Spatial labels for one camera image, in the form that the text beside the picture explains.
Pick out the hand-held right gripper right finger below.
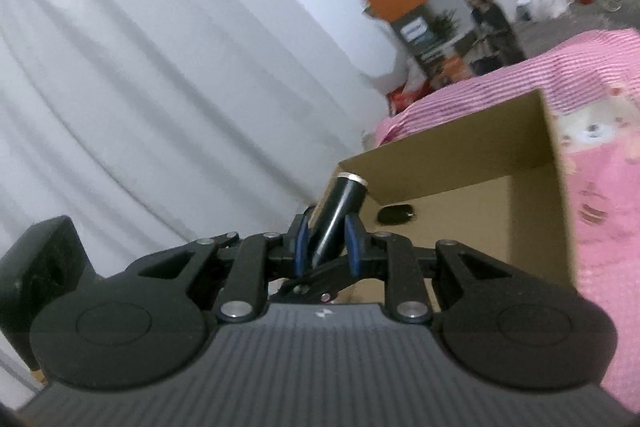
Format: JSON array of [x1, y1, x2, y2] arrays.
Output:
[[344, 213, 503, 324]]

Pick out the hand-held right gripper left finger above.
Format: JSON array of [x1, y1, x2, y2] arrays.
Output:
[[137, 212, 313, 323]]

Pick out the black tube with silver cap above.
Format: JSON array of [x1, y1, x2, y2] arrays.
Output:
[[306, 173, 369, 265]]

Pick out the brown cardboard box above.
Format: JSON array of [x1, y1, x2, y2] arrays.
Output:
[[302, 89, 581, 308]]

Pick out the black oval case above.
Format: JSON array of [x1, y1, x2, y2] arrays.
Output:
[[376, 204, 417, 224]]

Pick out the red packet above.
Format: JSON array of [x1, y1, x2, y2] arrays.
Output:
[[387, 79, 436, 112]]

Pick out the pink checked bedsheet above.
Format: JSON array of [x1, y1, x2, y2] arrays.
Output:
[[374, 28, 640, 413]]

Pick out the white plastic bag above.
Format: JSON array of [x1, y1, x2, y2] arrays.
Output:
[[515, 0, 571, 22]]

